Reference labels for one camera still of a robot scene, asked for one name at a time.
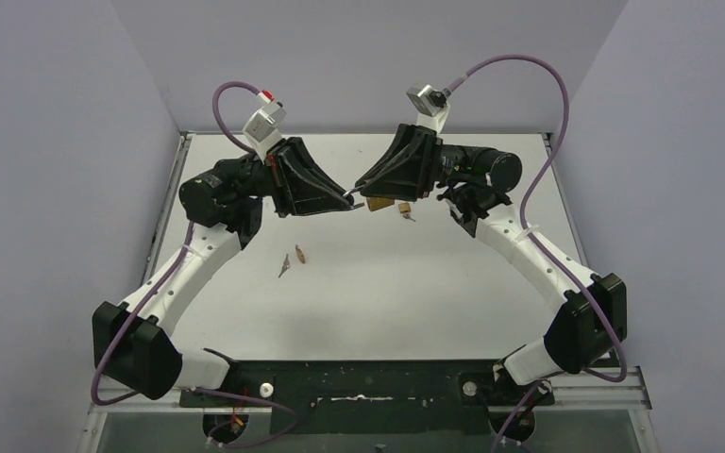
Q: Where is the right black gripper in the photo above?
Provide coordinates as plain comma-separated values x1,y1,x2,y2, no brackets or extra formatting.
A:
355,126,481,202

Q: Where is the small brass padlock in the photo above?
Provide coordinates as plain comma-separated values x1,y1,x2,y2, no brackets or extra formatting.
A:
397,202,415,222

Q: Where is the brass padlock shackle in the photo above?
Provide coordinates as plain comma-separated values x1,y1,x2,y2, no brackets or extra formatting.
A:
343,185,396,212

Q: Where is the small silver key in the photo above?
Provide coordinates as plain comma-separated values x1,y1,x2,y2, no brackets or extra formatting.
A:
278,254,291,278

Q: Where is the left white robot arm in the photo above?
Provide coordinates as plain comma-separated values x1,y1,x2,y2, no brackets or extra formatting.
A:
90,137,358,406

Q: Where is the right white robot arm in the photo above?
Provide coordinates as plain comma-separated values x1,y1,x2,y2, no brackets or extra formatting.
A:
354,124,628,403

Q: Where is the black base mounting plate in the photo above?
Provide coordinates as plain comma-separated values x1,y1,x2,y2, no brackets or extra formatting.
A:
177,357,558,438

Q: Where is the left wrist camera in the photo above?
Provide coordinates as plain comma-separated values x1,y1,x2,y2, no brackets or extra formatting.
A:
242,90,286,159

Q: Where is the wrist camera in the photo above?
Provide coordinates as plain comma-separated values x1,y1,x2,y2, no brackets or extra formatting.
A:
242,90,286,159
406,83,451,134

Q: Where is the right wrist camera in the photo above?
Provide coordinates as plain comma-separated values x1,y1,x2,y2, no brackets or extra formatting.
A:
406,83,451,134

